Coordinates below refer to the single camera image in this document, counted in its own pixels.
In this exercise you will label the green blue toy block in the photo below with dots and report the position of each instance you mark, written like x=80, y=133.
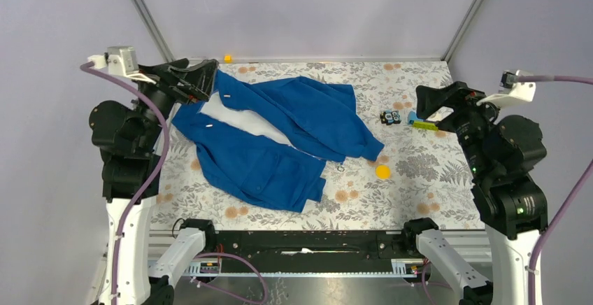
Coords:
x=416, y=122

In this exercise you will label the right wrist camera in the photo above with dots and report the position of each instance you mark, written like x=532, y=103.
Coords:
x=511, y=92

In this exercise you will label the floral table mat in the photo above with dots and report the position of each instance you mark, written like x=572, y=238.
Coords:
x=429, y=174

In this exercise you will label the blue zip-up jacket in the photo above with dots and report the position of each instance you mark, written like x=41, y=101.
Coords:
x=268, y=143

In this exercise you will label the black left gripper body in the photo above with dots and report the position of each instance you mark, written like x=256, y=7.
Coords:
x=189, y=91

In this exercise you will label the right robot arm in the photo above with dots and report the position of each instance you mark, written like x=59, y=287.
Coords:
x=500, y=152

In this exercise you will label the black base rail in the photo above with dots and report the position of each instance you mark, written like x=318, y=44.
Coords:
x=313, y=252

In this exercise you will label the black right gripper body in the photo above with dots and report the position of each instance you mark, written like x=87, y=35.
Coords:
x=465, y=115

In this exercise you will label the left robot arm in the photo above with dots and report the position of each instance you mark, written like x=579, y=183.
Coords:
x=133, y=143

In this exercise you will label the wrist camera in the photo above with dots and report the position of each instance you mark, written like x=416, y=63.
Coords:
x=118, y=60
x=511, y=92

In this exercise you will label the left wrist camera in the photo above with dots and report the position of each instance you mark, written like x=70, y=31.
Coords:
x=118, y=60

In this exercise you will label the yellow round disc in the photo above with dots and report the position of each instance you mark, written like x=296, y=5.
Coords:
x=383, y=172

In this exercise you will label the small black blue toy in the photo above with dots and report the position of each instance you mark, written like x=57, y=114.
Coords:
x=390, y=118

